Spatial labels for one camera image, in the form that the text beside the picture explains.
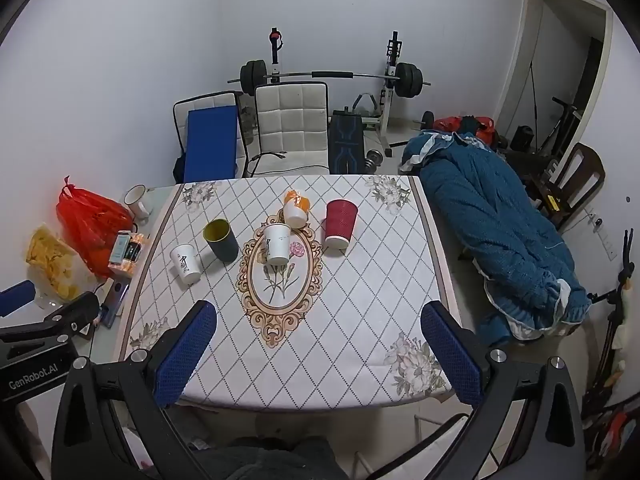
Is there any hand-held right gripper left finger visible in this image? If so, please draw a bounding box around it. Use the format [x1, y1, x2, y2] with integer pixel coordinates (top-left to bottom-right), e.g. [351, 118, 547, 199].
[51, 300, 218, 480]

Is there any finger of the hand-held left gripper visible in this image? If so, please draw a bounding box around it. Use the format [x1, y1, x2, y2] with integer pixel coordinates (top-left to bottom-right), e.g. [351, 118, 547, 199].
[0, 291, 100, 345]
[0, 281, 37, 317]

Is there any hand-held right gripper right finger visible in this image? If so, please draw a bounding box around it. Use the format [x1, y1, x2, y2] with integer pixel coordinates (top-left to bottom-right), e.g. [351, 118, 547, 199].
[421, 301, 586, 480]

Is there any small white printed cup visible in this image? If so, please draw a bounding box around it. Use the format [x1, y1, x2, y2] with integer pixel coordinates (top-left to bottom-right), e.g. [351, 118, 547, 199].
[169, 244, 202, 286]

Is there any dark grey cup yellow inside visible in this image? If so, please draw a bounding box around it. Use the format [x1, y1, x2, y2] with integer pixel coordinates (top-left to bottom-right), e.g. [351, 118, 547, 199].
[203, 218, 241, 263]

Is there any tall white paper cup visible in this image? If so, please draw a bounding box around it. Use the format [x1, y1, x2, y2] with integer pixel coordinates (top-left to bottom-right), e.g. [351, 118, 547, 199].
[263, 223, 292, 265]

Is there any red ribbed paper cup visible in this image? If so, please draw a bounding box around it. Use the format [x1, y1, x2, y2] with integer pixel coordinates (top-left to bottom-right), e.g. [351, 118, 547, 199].
[322, 199, 359, 260]

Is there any orange and white cup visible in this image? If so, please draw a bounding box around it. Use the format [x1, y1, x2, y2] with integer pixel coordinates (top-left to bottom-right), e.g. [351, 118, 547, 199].
[283, 189, 310, 229]

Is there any yellow snack bag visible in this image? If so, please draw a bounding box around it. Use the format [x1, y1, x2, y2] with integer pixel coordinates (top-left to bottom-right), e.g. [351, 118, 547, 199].
[26, 225, 82, 302]

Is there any orange box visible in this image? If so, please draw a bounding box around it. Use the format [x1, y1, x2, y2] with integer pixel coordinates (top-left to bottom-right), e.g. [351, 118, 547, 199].
[108, 230, 146, 279]

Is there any red plastic bag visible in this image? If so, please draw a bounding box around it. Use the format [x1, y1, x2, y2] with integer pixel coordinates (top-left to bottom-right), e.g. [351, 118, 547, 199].
[55, 176, 136, 281]

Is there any floral diamond pattern tablecloth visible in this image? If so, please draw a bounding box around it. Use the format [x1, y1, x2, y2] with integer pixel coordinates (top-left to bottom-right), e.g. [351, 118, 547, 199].
[117, 175, 458, 414]

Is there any white enamel mug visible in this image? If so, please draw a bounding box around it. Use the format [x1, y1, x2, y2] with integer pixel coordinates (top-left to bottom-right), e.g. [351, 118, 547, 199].
[124, 185, 153, 220]

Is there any person's dark clothing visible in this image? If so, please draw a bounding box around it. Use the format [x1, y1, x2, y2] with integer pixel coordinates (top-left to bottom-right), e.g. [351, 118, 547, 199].
[192, 435, 352, 480]

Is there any blue quilted coat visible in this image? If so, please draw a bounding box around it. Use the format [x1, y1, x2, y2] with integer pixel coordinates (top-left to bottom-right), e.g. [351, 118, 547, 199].
[399, 130, 592, 345]

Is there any black tripod stand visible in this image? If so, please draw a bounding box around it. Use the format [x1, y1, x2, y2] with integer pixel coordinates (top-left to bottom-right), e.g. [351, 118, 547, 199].
[584, 229, 640, 413]

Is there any colourful printed bag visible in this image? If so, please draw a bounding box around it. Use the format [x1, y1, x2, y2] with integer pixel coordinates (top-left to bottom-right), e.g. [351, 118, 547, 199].
[582, 399, 640, 468]

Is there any blue cushion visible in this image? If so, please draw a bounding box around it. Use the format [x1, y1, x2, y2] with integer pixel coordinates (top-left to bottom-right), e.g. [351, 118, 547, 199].
[183, 105, 239, 184]

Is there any dark wooden chair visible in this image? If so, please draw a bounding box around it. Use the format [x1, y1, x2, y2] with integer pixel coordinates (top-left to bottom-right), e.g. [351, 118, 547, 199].
[536, 142, 606, 234]

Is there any black speaker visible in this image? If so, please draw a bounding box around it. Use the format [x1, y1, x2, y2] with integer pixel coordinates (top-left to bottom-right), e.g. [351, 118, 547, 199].
[509, 125, 536, 151]

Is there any white barbell rack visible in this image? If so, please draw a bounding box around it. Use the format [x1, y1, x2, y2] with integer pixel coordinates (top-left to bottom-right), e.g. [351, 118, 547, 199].
[267, 27, 405, 157]

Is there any white padded chair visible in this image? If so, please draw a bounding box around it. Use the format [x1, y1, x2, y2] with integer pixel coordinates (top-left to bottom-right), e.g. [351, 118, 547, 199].
[252, 81, 331, 177]

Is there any black barbell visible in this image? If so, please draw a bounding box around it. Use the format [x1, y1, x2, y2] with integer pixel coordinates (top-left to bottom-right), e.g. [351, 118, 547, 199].
[227, 59, 432, 99]

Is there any white wall socket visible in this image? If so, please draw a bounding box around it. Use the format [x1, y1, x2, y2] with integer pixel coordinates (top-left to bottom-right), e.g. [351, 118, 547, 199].
[587, 209, 614, 261]

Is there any black cable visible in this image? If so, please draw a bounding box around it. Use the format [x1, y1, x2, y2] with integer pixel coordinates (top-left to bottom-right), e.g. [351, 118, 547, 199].
[244, 151, 329, 178]

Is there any white chair black frame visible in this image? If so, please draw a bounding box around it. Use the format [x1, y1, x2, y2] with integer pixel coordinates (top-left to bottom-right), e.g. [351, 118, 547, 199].
[172, 90, 249, 184]

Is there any white door frame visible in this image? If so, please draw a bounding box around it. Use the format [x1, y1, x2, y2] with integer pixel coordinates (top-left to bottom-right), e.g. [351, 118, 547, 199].
[496, 0, 614, 162]

